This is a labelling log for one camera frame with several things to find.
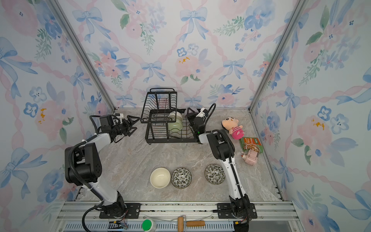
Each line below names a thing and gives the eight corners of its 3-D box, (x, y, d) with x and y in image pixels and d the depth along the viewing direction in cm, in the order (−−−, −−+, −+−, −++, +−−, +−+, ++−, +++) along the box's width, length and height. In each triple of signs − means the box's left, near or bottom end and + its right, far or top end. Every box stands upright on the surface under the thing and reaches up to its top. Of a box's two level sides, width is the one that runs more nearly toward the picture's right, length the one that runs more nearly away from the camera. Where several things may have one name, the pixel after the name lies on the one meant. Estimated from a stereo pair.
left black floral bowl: (171, 189, 82) (170, 186, 79) (172, 170, 89) (171, 167, 86) (191, 189, 82) (192, 186, 79) (191, 170, 89) (191, 167, 86)
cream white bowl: (150, 189, 82) (148, 187, 78) (153, 171, 89) (151, 167, 84) (169, 189, 82) (168, 187, 78) (171, 171, 89) (170, 167, 84)
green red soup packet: (242, 152, 98) (243, 151, 96) (238, 139, 105) (239, 137, 103) (262, 152, 98) (264, 151, 96) (257, 139, 105) (259, 137, 103)
